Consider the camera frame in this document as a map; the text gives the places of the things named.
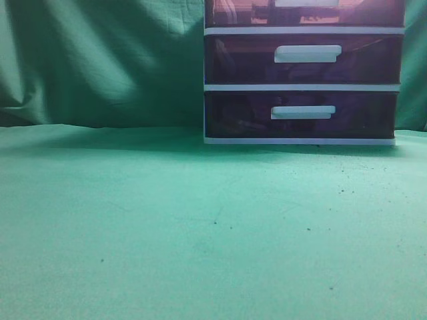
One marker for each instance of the white plastic drawer cabinet frame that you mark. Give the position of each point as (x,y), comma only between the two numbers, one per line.
(304,29)

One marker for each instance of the tinted purple drawer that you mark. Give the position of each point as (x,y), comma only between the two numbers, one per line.
(362,59)
(359,13)
(300,114)

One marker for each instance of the green cloth backdrop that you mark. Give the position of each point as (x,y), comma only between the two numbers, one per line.
(102,63)

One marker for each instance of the green cloth table cover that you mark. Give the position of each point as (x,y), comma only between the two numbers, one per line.
(154,224)

